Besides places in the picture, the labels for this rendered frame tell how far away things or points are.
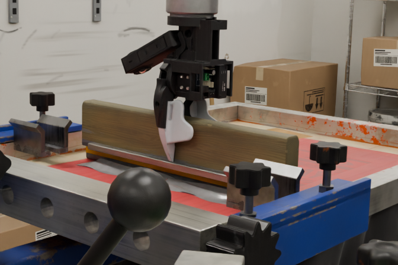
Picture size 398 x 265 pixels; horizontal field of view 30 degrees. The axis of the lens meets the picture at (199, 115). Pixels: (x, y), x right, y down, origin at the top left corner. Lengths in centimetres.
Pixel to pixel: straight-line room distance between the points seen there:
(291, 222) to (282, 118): 77
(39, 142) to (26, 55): 225
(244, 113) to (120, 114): 51
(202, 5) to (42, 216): 40
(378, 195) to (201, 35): 33
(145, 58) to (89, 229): 42
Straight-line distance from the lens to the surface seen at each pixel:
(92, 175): 116
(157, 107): 107
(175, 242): 66
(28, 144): 120
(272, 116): 159
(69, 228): 76
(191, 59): 106
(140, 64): 111
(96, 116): 122
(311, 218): 86
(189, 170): 107
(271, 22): 477
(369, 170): 126
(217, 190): 106
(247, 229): 63
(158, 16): 396
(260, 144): 100
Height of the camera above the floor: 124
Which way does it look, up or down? 10 degrees down
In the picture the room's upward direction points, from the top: 2 degrees clockwise
